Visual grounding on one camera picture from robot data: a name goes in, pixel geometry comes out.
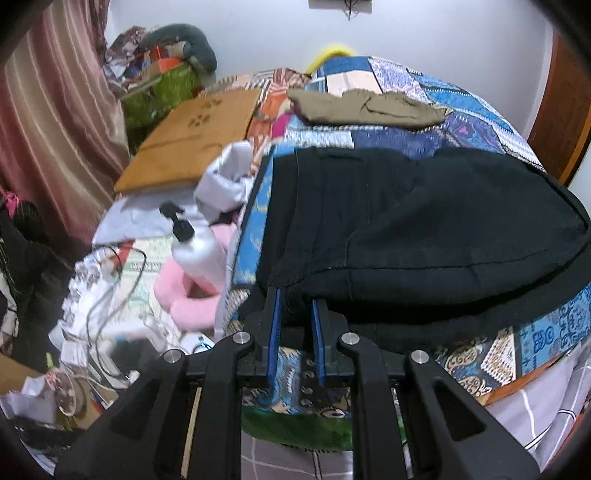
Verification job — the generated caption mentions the black pants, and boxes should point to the black pants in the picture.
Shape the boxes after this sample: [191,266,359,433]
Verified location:
[256,148,590,349]

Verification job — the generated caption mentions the blue patchwork bedspread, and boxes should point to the blue patchwork bedspread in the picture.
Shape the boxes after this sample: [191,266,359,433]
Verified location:
[214,56,590,402]

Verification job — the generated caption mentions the pink plush cushion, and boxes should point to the pink plush cushion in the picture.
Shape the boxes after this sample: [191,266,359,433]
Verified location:
[153,224,236,332]

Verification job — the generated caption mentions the white pump bottle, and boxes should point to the white pump bottle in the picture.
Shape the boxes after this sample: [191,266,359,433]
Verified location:
[159,201,226,295]

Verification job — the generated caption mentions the olive folded pants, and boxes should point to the olive folded pants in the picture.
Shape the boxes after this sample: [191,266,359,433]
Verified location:
[287,89,446,129]

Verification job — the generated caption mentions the wooden board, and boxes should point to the wooden board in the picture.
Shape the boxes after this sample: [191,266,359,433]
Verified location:
[114,89,262,194]

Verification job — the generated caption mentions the yellow curved pillow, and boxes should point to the yellow curved pillow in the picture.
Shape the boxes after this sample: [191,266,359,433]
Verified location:
[304,44,356,75]

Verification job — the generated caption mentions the green storage box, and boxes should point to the green storage box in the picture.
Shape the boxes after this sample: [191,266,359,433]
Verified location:
[120,63,200,129]

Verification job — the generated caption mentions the striped red curtain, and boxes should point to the striped red curtain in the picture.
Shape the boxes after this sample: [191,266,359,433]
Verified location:
[1,1,129,245]

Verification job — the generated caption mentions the grey plush toy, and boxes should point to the grey plush toy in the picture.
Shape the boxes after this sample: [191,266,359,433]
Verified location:
[138,23,217,75]

